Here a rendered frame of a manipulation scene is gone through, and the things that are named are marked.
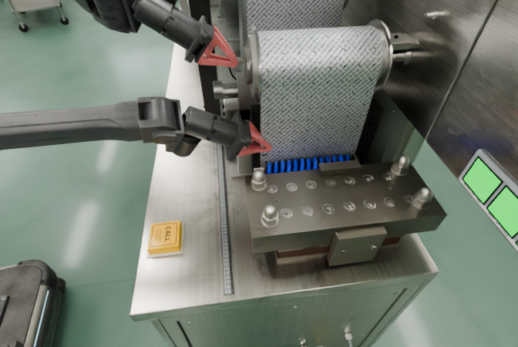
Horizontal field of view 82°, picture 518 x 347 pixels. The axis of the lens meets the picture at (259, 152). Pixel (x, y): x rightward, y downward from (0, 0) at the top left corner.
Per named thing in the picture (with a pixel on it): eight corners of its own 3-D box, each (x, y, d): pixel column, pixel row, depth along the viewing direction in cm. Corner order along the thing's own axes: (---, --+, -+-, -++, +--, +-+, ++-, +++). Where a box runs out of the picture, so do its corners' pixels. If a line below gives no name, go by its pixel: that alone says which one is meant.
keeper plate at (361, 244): (326, 257, 67) (334, 230, 59) (369, 252, 68) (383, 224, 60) (330, 268, 65) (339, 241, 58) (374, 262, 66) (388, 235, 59)
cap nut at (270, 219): (259, 213, 61) (259, 200, 58) (277, 211, 61) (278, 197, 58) (262, 229, 58) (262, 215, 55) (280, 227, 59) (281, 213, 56)
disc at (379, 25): (351, 73, 74) (365, 9, 64) (353, 72, 74) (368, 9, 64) (377, 106, 63) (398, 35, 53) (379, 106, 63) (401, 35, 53)
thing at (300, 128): (260, 163, 73) (260, 99, 60) (353, 155, 75) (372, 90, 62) (260, 165, 72) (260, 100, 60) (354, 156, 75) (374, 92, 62)
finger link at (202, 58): (228, 82, 62) (186, 58, 58) (227, 68, 67) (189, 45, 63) (247, 55, 59) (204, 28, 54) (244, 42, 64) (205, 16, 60)
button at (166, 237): (153, 228, 73) (150, 223, 72) (182, 225, 74) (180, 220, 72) (149, 255, 68) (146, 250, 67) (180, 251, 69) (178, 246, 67)
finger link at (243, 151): (265, 165, 69) (228, 154, 65) (260, 144, 74) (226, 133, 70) (280, 145, 65) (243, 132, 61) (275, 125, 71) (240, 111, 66)
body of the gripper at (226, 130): (234, 163, 64) (202, 153, 61) (231, 133, 71) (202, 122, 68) (249, 142, 60) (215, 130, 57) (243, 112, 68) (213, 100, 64)
